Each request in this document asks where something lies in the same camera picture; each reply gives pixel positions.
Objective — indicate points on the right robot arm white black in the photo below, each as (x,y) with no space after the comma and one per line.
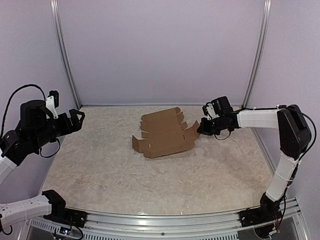
(294,138)

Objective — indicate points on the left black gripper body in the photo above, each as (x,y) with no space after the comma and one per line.
(63,129)

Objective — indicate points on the left aluminium corner post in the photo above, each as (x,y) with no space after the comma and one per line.
(54,5)

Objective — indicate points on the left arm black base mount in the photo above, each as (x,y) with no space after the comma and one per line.
(71,217)

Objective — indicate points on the front aluminium frame rail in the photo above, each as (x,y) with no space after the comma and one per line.
(225,225)

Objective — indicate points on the aluminium corner post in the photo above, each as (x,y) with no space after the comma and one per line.
(54,5)
(259,52)

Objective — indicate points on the brown cardboard box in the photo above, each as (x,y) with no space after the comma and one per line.
(165,133)

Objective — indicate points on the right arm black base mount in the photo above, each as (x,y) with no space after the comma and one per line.
(255,216)

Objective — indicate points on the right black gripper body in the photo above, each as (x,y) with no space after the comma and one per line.
(218,125)

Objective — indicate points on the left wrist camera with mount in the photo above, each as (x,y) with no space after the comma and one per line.
(51,103)

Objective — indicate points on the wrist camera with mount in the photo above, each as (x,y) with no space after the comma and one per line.
(217,107)
(51,103)

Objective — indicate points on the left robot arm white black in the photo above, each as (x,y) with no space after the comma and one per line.
(37,127)

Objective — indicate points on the right aluminium corner post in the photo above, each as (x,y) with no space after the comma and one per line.
(259,52)

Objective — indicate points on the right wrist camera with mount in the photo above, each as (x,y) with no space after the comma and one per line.
(217,107)

